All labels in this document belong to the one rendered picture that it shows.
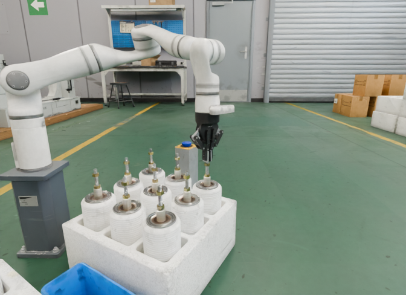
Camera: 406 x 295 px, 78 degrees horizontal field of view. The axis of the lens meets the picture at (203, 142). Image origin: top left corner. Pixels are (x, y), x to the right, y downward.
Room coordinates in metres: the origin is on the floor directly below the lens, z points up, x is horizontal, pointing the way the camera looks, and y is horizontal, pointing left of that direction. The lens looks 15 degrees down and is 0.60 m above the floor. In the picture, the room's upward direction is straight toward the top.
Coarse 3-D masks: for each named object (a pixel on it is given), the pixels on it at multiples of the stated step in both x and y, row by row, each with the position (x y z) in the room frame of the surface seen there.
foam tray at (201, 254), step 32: (192, 192) 0.85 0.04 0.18; (64, 224) 0.64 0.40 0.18; (224, 224) 0.70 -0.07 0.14; (96, 256) 0.57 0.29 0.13; (128, 256) 0.51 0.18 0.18; (192, 256) 0.54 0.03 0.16; (224, 256) 0.71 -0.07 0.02; (128, 288) 0.51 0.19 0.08; (160, 288) 0.46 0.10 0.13; (192, 288) 0.53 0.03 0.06
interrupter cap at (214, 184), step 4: (200, 180) 0.79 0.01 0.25; (212, 180) 0.79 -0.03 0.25; (196, 184) 0.75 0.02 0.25; (200, 184) 0.76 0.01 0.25; (212, 184) 0.76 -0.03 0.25; (216, 184) 0.76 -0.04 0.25; (200, 188) 0.73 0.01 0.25; (204, 188) 0.73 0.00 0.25; (208, 188) 0.73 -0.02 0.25; (212, 188) 0.73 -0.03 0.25
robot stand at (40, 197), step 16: (0, 176) 0.72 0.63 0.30; (16, 176) 0.72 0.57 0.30; (32, 176) 0.72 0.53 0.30; (48, 176) 0.74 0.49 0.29; (16, 192) 0.73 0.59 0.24; (32, 192) 0.73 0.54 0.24; (48, 192) 0.75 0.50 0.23; (64, 192) 0.82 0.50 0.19; (32, 208) 0.73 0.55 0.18; (48, 208) 0.74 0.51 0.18; (64, 208) 0.80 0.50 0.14; (32, 224) 0.73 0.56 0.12; (48, 224) 0.73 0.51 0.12; (32, 240) 0.73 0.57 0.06; (48, 240) 0.73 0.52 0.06; (64, 240) 0.77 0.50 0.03; (32, 256) 0.72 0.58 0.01; (48, 256) 0.72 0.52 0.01
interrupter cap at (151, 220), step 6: (150, 216) 0.56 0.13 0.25; (168, 216) 0.57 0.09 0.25; (174, 216) 0.56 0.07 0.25; (150, 222) 0.54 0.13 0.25; (156, 222) 0.54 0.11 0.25; (162, 222) 0.54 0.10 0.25; (168, 222) 0.54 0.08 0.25; (174, 222) 0.54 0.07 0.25; (156, 228) 0.52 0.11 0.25; (162, 228) 0.52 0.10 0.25
